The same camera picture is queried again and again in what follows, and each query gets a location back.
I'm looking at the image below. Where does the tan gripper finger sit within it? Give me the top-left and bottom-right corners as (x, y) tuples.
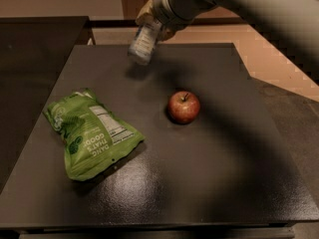
(159, 26), (176, 42)
(136, 0), (155, 26)

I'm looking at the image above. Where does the blue plastic water bottle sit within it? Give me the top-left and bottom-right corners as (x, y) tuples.
(128, 20), (161, 66)

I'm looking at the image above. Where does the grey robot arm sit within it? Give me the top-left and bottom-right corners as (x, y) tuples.
(136, 0), (319, 82)

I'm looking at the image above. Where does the red apple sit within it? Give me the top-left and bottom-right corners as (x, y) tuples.
(167, 91), (200, 124)

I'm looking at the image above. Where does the dark side table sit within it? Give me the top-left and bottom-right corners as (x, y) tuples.
(0, 16), (93, 191)

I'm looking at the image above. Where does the green snack bag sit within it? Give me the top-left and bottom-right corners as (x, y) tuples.
(44, 89), (145, 181)

